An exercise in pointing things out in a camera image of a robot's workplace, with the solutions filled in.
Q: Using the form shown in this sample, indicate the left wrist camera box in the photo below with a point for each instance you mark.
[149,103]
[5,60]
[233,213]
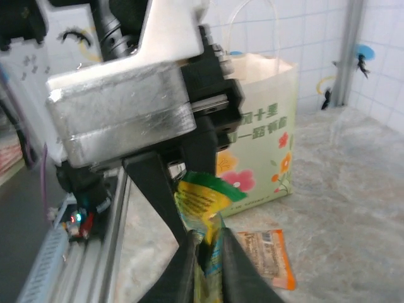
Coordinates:
[120,110]

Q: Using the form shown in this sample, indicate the cream floral paper bag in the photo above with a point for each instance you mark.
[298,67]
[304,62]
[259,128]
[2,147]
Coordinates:
[265,104]

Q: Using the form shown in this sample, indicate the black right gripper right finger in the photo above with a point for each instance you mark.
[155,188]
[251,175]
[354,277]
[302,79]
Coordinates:
[243,281]

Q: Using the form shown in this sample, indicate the small controller board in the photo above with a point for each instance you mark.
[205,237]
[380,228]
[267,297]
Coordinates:
[75,221]

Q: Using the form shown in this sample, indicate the yellow green snack pack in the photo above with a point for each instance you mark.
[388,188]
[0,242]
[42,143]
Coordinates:
[202,202]

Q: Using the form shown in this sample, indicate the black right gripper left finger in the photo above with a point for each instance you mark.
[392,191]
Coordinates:
[176,277]

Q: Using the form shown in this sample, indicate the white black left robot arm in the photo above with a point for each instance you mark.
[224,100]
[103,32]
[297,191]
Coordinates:
[82,184]

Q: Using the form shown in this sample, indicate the dolphin sticker blue circle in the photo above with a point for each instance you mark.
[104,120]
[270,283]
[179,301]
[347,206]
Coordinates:
[364,52]

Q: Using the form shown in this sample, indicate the orange Fox's candy pack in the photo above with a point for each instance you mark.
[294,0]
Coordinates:
[265,259]

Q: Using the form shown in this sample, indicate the aluminium front rail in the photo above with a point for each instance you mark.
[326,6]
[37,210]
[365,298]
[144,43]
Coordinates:
[104,252]

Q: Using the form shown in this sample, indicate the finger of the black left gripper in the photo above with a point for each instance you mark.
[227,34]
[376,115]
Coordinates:
[154,183]
[202,151]

